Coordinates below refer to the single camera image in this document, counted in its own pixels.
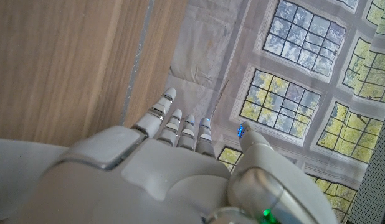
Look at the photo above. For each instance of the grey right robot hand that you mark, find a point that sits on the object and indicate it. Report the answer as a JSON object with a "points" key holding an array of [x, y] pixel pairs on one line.
{"points": [[149, 180]]}

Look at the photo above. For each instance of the printed window backdrop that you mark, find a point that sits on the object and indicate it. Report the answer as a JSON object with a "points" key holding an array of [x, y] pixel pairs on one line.
{"points": [[304, 93]]}

